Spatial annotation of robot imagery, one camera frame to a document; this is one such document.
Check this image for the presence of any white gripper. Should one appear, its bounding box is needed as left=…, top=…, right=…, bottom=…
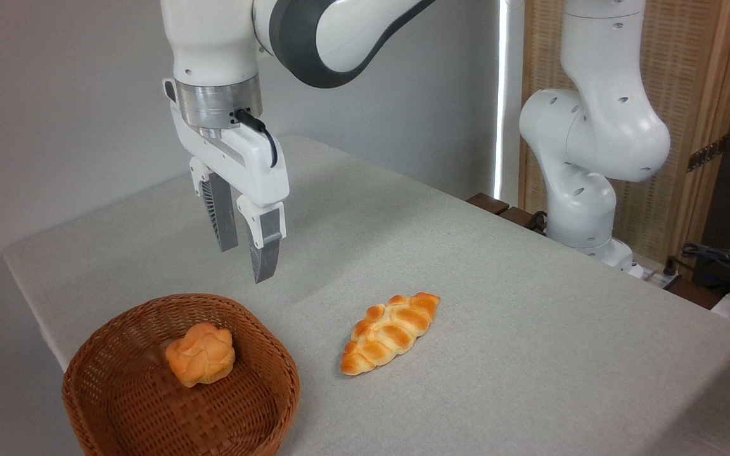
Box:
left=163, top=78, right=290, bottom=284

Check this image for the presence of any braided bread loaf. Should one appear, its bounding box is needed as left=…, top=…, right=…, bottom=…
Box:
left=340, top=292, right=440, bottom=376

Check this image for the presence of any round bread roll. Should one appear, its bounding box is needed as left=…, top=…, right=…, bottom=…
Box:
left=165, top=322, right=236, bottom=388

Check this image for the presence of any brown wicker basket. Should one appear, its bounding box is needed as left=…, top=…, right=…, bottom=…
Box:
left=62, top=293, right=301, bottom=456

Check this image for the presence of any dark wooden board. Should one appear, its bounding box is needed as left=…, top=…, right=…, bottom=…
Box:
left=466, top=193, right=549, bottom=235

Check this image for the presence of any grey tablecloth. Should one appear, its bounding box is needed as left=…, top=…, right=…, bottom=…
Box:
left=3, top=134, right=730, bottom=456

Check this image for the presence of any white power strip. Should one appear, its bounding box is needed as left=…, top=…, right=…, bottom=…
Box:
left=624, top=256, right=681, bottom=291

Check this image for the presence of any wood and rattan folding screen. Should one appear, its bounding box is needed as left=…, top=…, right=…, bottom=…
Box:
left=520, top=0, right=730, bottom=281

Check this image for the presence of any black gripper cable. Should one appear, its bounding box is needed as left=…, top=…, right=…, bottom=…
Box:
left=233, top=108, right=279, bottom=169

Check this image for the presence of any black cable bundle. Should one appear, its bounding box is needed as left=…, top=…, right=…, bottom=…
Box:
left=681, top=243, right=730, bottom=298

